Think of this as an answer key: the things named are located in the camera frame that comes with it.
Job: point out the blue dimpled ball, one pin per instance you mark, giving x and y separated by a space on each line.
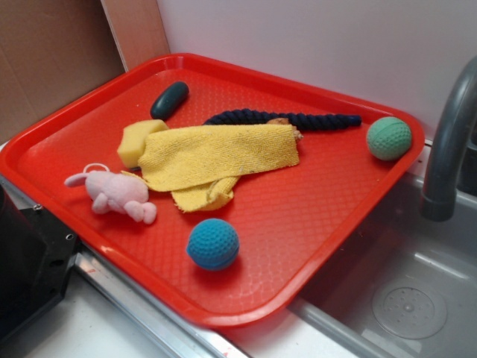
213 244

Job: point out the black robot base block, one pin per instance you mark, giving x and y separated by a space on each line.
37 254

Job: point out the green dimpled ball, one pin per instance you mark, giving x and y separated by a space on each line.
388 138

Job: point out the red plastic tray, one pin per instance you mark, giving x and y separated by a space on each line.
289 221

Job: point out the yellow terry cloth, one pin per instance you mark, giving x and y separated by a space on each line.
200 165

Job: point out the dark green oblong toy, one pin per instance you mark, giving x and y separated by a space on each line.
169 100

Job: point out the yellow sponge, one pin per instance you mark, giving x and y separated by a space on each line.
132 145

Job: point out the pink plush bunny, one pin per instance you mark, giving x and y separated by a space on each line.
115 192

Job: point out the grey toy sink basin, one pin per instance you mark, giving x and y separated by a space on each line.
400 285

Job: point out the grey sink faucet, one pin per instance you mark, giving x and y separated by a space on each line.
452 161

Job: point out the brown cardboard panel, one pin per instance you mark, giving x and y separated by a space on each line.
53 52

